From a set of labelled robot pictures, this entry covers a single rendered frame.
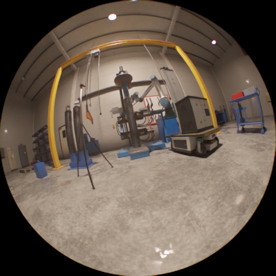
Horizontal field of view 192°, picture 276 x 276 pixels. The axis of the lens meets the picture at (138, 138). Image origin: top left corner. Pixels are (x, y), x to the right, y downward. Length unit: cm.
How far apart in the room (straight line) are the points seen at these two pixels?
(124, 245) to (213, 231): 39
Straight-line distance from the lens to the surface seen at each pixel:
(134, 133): 199
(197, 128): 118
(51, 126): 308
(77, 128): 207
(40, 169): 239
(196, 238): 48
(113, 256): 50
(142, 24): 718
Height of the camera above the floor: 46
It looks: 2 degrees down
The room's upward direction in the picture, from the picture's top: 12 degrees counter-clockwise
